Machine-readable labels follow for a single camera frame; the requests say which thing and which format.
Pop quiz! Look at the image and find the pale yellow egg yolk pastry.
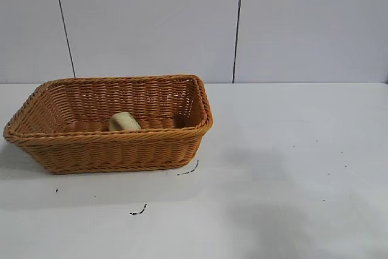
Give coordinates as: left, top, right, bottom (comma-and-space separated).
108, 112, 142, 132

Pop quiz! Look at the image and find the brown woven wicker basket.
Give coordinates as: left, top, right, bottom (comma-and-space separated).
3, 73, 215, 175

